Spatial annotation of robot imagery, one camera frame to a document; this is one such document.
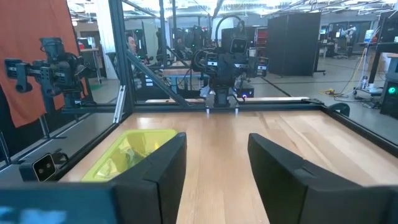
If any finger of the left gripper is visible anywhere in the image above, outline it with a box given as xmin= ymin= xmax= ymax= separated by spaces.
xmin=233 ymin=60 xmax=250 ymax=88
xmin=217 ymin=60 xmax=233 ymax=88

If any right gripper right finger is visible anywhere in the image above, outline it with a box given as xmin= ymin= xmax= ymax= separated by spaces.
xmin=248 ymin=133 xmax=398 ymax=224

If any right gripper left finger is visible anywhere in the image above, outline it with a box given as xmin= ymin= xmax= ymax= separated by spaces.
xmin=110 ymin=132 xmax=188 ymax=224

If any black room partition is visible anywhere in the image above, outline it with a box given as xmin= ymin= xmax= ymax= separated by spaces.
xmin=267 ymin=12 xmax=323 ymax=78

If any person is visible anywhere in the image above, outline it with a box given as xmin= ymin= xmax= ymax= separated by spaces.
xmin=125 ymin=32 xmax=139 ymax=57

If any black computer tower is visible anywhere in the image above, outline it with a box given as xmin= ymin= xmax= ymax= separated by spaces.
xmin=379 ymin=72 xmax=398 ymax=119

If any orange cloth curtain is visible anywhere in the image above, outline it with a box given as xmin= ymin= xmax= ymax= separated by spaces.
xmin=0 ymin=0 xmax=90 ymax=129

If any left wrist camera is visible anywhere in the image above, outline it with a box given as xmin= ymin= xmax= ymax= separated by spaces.
xmin=221 ymin=27 xmax=250 ymax=55

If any black aluminium table frame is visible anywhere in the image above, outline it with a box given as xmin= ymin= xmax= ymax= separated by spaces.
xmin=60 ymin=0 xmax=398 ymax=156

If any coiled yellow floor cable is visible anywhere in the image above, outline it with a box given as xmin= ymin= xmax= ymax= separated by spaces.
xmin=317 ymin=88 xmax=345 ymax=98

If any silver frame bracket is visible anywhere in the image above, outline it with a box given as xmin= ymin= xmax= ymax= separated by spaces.
xmin=113 ymin=85 xmax=127 ymax=124

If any table-level camera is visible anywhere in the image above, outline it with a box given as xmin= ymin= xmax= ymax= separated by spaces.
xmin=18 ymin=152 xmax=70 ymax=183

